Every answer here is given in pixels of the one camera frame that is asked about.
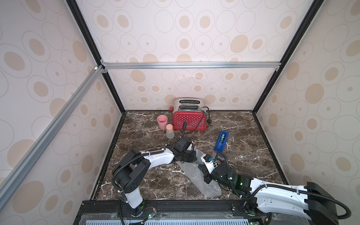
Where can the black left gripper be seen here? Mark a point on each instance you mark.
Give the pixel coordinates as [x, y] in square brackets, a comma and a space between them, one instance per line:
[193, 158]

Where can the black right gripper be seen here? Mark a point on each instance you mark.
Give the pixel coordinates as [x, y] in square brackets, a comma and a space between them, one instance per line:
[205, 172]

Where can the clear bubble wrap sheet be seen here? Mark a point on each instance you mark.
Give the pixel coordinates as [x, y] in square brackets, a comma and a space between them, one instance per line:
[196, 176]

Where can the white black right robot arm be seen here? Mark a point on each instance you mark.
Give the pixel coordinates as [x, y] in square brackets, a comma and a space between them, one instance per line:
[311, 201]

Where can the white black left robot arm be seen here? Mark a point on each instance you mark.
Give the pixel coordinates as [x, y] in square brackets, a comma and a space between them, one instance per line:
[129, 173]

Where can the small bottle with peach cap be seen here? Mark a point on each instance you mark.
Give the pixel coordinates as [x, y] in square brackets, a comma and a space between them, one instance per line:
[170, 131]

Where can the blue tape dispenser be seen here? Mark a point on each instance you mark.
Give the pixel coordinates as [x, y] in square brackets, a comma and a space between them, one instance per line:
[221, 141]

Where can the pink plastic cup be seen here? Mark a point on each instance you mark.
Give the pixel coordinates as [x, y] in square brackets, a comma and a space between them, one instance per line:
[162, 121]

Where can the red polka dot toaster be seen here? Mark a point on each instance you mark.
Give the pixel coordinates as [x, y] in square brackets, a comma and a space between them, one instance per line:
[190, 110]

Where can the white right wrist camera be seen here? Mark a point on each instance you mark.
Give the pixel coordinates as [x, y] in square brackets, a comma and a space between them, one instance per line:
[209, 162]

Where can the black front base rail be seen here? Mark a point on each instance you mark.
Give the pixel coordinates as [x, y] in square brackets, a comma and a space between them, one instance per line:
[191, 212]

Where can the horizontal aluminium frame bar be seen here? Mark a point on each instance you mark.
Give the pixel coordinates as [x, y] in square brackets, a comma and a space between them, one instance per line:
[190, 65]

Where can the left slanted aluminium frame bar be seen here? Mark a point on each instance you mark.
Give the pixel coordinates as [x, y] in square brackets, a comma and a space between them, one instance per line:
[22, 169]

